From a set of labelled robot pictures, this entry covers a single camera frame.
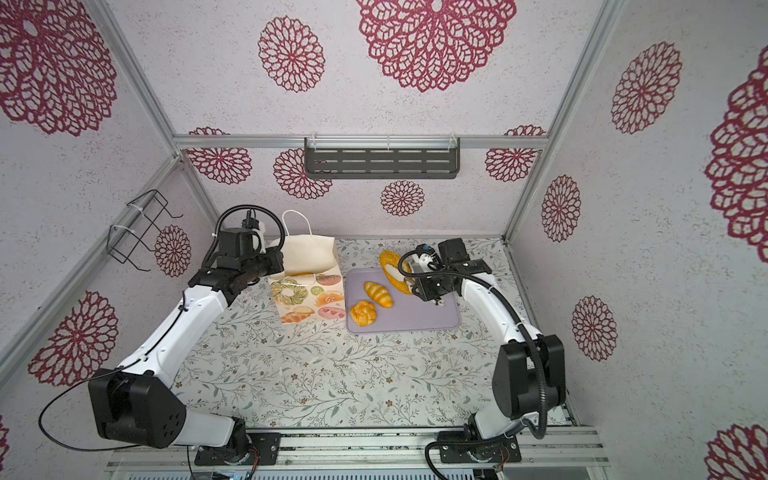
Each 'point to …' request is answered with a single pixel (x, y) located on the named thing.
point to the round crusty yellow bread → (390, 257)
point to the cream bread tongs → (397, 273)
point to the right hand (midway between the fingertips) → (421, 282)
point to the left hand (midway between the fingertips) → (283, 259)
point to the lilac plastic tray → (374, 304)
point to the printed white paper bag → (310, 287)
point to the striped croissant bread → (379, 294)
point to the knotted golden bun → (363, 313)
